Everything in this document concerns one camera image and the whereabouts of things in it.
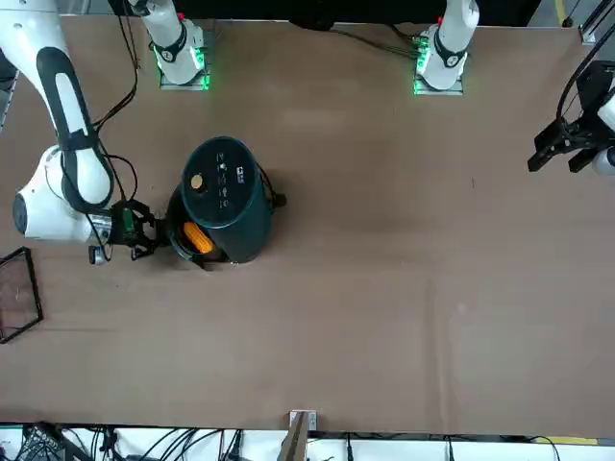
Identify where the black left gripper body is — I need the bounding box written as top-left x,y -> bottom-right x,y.
574,61 -> 615,127

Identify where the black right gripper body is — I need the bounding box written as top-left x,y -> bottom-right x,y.
109,200 -> 141,248

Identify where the yellow corn cob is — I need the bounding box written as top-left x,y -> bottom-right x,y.
184,221 -> 215,255

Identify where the green air fryer body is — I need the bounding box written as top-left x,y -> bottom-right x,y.
178,136 -> 276,264

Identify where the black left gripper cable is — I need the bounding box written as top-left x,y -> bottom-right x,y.
556,45 -> 600,127

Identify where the aluminium frame profile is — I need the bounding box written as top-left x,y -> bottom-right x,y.
578,0 -> 615,47

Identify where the black air fryer power cable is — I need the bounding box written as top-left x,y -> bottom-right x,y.
257,161 -> 289,210

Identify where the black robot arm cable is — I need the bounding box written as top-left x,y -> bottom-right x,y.
61,0 -> 141,265

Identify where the camera mount post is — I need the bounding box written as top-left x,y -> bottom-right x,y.
283,409 -> 319,461

